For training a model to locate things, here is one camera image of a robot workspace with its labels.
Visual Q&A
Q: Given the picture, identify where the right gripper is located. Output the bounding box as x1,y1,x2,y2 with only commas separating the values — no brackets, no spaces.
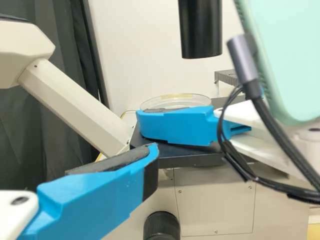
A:
213,99,320,179

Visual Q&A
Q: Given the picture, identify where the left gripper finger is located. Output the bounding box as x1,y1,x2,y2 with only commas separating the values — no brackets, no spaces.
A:
18,142,160,240

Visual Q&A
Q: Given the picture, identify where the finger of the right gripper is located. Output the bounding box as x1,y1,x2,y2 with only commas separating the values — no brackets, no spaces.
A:
136,105,253,147

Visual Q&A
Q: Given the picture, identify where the petri dish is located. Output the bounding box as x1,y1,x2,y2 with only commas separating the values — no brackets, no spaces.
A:
139,92,212,114

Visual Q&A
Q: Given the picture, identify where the cream microscope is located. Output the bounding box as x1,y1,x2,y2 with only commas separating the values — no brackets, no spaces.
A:
0,0,311,240

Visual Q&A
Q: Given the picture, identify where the black cable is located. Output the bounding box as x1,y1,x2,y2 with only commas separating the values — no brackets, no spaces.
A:
216,33,320,204

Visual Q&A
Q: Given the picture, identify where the right wrist camera phone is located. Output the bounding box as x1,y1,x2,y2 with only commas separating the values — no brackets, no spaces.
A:
234,0,320,126

